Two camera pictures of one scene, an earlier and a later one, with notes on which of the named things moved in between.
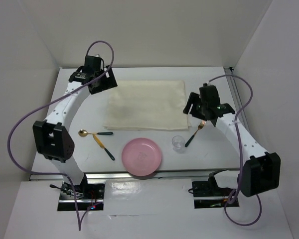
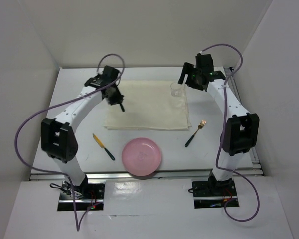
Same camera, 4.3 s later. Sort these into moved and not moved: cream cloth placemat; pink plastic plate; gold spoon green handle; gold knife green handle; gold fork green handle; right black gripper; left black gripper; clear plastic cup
Moved: left black gripper; gold spoon green handle; right black gripper; clear plastic cup
Not moved: gold fork green handle; cream cloth placemat; gold knife green handle; pink plastic plate
